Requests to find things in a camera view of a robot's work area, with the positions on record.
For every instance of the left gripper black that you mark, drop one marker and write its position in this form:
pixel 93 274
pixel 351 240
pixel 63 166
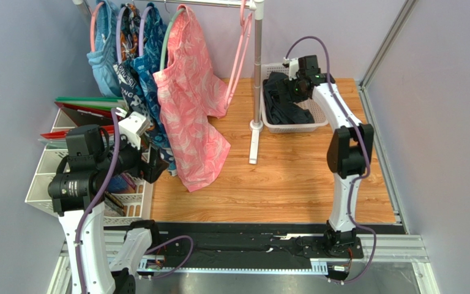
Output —
pixel 150 171

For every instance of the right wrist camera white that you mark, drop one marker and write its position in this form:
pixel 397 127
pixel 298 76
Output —
pixel 301 67

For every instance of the green folder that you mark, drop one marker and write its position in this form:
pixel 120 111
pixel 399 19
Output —
pixel 104 103

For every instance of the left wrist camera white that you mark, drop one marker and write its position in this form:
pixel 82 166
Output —
pixel 133 127

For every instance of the pink fish print shorts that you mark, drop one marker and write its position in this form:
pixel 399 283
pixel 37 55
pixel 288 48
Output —
pixel 189 94

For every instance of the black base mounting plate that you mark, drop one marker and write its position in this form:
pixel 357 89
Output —
pixel 241 246

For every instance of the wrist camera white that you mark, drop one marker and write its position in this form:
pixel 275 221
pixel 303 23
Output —
pixel 301 67
pixel 133 127

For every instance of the pink plastic hanger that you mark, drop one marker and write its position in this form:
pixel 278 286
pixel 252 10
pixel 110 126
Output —
pixel 246 28

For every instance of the blue patterned shorts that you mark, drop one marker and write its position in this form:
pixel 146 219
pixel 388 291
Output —
pixel 138 86

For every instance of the orange patterned shorts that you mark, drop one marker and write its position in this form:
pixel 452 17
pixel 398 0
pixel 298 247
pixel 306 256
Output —
pixel 127 32

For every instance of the light blue shorts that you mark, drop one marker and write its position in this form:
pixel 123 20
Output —
pixel 103 56

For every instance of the metal clothes rack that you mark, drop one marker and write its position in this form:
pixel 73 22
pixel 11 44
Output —
pixel 257 9

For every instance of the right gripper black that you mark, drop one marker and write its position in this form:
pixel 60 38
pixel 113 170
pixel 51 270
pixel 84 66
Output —
pixel 286 93

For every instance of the red clipboard folder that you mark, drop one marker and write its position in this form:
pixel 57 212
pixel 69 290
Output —
pixel 70 116

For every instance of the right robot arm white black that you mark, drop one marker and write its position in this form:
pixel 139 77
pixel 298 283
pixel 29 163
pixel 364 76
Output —
pixel 348 157

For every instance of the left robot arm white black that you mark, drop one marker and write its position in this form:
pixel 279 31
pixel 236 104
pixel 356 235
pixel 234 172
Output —
pixel 92 272

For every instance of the dark navy shorts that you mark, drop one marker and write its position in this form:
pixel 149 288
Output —
pixel 284 102

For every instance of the white plastic basket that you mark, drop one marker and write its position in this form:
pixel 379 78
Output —
pixel 319 116

